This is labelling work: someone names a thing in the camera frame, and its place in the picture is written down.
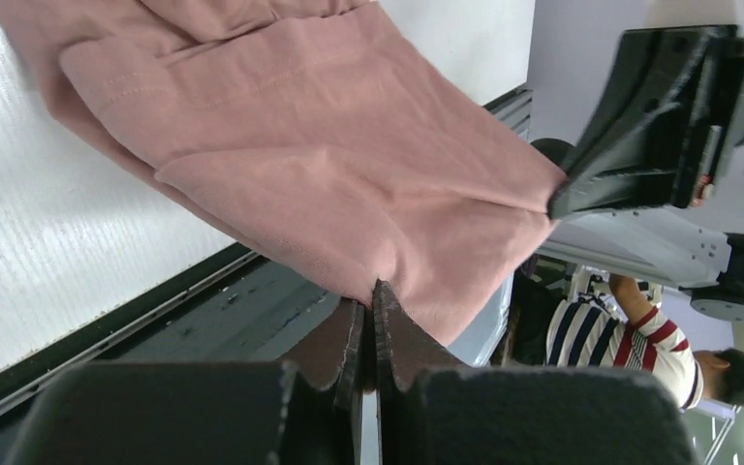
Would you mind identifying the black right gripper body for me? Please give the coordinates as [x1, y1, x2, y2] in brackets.
[669, 35, 744, 208]

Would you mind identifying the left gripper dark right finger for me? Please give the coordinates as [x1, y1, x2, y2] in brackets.
[371, 281, 698, 464]

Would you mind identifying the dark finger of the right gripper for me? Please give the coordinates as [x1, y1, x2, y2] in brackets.
[564, 26, 727, 177]
[547, 168, 679, 220]

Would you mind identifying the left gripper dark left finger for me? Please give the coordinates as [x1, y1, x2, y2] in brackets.
[8, 299, 365, 464]

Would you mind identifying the beige pink printed t-shirt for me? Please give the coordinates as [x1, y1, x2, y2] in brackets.
[0, 1, 565, 344]

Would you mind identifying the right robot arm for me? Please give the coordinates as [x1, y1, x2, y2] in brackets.
[535, 25, 744, 323]

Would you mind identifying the person in striped shirt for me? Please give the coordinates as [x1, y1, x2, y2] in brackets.
[511, 271, 744, 411]

